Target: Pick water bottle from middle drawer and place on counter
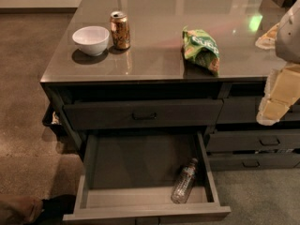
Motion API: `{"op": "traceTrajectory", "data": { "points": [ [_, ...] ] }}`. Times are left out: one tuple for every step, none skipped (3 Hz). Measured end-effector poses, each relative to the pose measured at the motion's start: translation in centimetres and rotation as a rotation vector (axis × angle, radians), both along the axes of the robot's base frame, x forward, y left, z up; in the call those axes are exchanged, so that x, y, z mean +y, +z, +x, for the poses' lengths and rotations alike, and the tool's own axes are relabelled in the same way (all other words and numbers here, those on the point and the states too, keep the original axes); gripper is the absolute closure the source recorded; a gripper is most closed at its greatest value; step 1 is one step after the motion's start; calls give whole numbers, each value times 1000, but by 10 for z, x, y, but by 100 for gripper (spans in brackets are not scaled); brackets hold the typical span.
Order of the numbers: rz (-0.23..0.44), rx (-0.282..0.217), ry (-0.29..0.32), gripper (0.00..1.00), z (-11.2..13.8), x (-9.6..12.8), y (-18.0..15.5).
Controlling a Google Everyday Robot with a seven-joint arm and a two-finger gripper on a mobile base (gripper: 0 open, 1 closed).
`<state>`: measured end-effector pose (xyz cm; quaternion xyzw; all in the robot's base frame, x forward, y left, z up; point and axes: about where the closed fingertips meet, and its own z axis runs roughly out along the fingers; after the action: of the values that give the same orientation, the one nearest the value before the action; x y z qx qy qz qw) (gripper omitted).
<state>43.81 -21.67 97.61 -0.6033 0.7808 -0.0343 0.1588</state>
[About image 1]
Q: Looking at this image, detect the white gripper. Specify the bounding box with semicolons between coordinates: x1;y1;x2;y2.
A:
255;23;300;126

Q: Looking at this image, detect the clear plastic water bottle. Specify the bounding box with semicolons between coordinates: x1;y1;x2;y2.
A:
171;157;198;204

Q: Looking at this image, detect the brown robot base part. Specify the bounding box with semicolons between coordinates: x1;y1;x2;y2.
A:
0;194;77;225

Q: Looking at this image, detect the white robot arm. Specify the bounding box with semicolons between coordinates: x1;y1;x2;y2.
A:
255;0;300;126

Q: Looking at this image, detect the grey top right drawer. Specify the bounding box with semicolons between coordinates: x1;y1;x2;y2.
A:
217;95;300;125

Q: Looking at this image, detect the grey bottom right drawer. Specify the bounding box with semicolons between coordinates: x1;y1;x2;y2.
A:
208;153;300;171

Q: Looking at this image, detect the grey top left drawer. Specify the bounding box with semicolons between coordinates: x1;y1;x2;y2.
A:
63;99;223;130

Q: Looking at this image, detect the open grey middle drawer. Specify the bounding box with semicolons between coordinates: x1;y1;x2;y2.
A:
63;133;231;225

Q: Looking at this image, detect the green snack bag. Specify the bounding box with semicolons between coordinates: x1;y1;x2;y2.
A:
182;27;219;77

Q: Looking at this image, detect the grey kitchen island cabinet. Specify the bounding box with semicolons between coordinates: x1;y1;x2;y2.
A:
39;0;300;161

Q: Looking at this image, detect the orange soda can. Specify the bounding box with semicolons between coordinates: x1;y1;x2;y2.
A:
110;11;130;50

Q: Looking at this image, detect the white ceramic bowl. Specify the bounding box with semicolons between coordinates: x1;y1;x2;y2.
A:
72;26;110;56

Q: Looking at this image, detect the black side bin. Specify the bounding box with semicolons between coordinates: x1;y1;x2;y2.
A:
42;105;65;137

